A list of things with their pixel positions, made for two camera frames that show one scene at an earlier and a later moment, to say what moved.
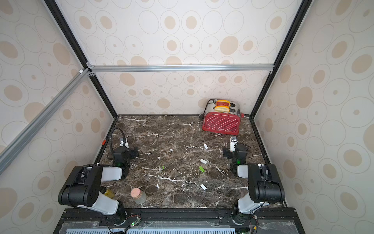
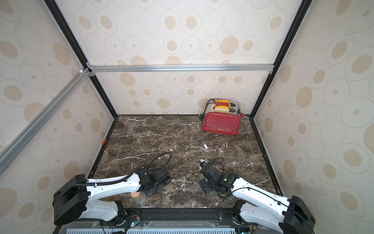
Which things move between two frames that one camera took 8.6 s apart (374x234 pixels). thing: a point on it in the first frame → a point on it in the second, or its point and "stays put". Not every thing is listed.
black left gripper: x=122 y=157 → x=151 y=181
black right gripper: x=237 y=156 → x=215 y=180
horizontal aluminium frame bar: x=181 y=68 stays put
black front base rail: x=175 y=215 stays put
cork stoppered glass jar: x=139 y=196 stays put
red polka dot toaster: x=222 y=116 stays put
